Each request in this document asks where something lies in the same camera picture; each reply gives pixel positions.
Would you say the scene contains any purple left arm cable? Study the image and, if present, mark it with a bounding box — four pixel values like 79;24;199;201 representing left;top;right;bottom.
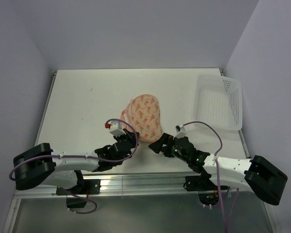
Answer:
9;118;140;215

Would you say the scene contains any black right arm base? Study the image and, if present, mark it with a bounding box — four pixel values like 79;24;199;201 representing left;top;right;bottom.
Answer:
183;175;220;209

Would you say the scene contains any aluminium frame rail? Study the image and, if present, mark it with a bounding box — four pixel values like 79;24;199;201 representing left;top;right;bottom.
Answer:
14;171;269;198

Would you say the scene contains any pink mesh laundry bag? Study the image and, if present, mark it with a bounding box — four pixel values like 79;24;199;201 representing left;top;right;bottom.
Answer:
120;94;162;144

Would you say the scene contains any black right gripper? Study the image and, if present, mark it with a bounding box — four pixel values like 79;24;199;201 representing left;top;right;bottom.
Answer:
149;132;190;163

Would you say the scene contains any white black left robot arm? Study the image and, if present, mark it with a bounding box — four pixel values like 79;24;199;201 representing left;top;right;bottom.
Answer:
9;129;139;194

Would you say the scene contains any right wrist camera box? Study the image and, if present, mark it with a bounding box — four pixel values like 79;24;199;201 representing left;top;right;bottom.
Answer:
175;124;187;139

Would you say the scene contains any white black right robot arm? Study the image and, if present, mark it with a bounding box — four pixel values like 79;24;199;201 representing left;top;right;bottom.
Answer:
148;133;288;206

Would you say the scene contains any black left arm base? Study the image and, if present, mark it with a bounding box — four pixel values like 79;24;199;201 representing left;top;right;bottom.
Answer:
56;179;101;214

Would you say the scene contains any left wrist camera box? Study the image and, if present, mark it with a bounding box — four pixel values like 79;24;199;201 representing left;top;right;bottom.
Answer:
105;119;125;137

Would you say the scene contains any white perforated plastic basket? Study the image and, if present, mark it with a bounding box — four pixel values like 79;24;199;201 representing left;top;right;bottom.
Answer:
193;74;243;131

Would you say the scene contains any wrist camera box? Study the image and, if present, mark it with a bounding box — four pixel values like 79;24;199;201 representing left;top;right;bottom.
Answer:
105;119;125;137
175;124;187;139

